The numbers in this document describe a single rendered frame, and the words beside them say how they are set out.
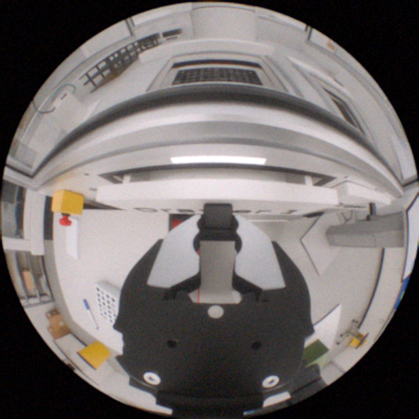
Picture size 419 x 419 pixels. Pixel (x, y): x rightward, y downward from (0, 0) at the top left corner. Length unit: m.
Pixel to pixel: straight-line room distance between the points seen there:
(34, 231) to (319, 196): 0.91
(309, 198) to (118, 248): 0.37
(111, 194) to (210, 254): 0.95
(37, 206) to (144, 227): 0.65
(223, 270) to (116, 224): 0.87
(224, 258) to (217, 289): 0.25
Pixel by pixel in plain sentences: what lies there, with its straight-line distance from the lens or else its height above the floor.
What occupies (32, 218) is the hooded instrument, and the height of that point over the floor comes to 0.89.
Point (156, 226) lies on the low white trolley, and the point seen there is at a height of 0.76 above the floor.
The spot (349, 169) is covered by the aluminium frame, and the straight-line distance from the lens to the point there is 0.17.
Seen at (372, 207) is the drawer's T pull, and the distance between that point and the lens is 0.33.
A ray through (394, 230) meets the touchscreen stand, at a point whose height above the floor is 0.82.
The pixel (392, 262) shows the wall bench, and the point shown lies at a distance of 3.14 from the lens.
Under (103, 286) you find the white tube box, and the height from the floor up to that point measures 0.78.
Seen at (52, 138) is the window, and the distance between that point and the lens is 0.18.
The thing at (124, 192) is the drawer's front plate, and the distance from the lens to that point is 0.15.
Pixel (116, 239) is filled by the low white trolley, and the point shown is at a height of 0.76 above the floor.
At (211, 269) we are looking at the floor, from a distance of 1.09.
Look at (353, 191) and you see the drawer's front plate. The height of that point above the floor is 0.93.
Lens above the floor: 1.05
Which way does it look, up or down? 82 degrees down
